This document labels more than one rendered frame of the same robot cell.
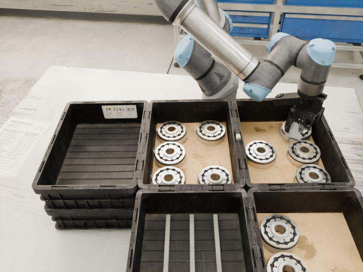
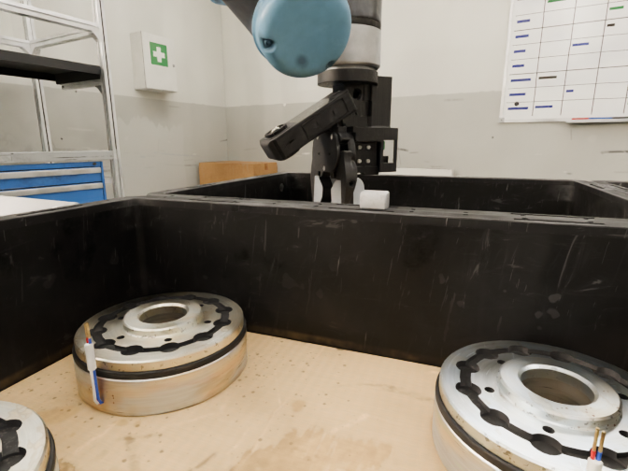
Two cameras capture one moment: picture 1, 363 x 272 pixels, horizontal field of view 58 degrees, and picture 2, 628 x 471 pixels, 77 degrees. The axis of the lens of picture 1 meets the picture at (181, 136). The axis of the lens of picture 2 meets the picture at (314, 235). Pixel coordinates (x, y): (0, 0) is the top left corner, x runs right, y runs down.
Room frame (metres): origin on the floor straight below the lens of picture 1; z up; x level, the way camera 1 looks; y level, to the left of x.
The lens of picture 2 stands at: (0.69, 0.09, 0.97)
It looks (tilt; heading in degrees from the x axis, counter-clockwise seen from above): 13 degrees down; 288
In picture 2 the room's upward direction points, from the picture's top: straight up
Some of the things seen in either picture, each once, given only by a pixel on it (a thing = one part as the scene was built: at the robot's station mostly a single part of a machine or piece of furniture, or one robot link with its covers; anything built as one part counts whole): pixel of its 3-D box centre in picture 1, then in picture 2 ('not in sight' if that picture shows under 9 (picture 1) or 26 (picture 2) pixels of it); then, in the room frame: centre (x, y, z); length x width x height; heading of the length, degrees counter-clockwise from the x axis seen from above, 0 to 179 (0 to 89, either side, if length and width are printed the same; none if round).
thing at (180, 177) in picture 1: (168, 179); not in sight; (0.64, 0.04, 0.86); 0.10 x 0.10 x 0.01
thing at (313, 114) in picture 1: (307, 106); (351, 126); (0.80, -0.40, 0.99); 0.09 x 0.08 x 0.12; 42
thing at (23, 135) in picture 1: (10, 143); not in sight; (0.99, 0.72, 0.70); 0.33 x 0.23 x 0.01; 168
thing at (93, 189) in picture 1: (98, 141); not in sight; (0.76, 0.27, 0.92); 0.40 x 0.30 x 0.02; 178
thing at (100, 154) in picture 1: (100, 151); not in sight; (0.76, 0.27, 0.87); 0.40 x 0.30 x 0.11; 178
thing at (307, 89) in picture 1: (311, 83); (347, 55); (0.81, -0.40, 1.07); 0.08 x 0.08 x 0.05
